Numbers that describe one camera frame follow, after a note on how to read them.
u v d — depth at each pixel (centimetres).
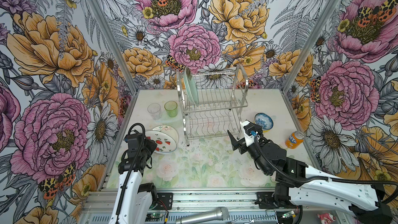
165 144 89
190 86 83
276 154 47
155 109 102
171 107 105
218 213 68
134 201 47
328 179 46
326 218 67
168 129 99
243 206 74
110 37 90
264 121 99
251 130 51
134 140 60
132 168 52
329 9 80
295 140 85
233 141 59
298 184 48
